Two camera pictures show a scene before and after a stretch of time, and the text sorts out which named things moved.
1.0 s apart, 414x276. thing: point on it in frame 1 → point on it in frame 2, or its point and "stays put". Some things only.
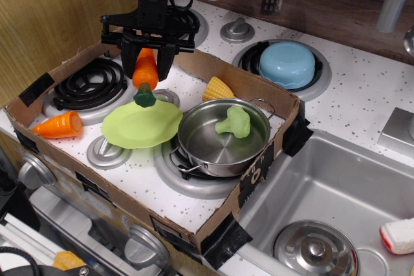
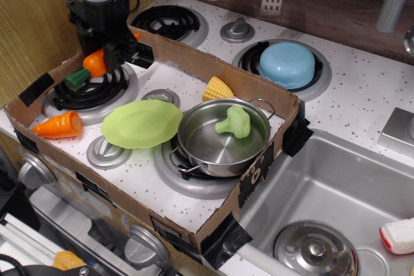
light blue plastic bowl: x=290 y=64 stays put
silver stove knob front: x=103 y=155 stays put
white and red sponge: x=398 y=236 stays put
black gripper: x=154 y=23 → x=102 y=15
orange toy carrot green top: x=145 y=76 → x=96 y=64
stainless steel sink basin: x=337 y=180 stays put
